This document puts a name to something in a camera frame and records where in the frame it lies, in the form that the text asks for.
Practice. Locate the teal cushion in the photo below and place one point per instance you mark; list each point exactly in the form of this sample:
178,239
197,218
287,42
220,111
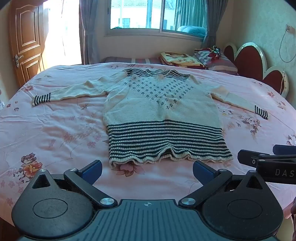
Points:
192,30

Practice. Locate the red shiny ornament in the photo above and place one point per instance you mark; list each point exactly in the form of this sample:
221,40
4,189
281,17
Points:
214,52

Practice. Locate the grey curtain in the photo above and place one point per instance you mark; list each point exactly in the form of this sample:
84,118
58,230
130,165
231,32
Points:
216,20
90,34

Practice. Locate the pink floral bed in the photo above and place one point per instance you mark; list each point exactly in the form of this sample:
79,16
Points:
57,120

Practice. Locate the red scalloped headboard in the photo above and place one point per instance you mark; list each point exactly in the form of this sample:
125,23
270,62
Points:
249,60

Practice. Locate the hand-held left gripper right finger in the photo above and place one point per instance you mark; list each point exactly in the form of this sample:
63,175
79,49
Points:
203,172

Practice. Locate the yellow printed folded blanket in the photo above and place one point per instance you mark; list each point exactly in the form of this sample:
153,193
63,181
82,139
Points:
180,59

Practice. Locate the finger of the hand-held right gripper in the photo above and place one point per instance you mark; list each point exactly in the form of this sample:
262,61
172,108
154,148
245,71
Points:
277,170
285,150

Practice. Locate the striped pillow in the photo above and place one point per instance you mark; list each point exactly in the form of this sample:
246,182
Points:
223,64

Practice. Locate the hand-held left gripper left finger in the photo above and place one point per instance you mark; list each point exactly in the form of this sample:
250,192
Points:
92,171

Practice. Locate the cream striped knit sweater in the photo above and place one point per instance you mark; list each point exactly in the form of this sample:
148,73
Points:
150,109

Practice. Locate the sliding glass window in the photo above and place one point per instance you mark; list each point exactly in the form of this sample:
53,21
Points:
138,16

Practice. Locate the teal curtain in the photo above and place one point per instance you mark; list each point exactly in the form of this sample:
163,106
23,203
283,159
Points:
189,11

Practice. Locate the brown wooden door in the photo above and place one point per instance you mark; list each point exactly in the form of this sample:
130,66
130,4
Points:
29,34

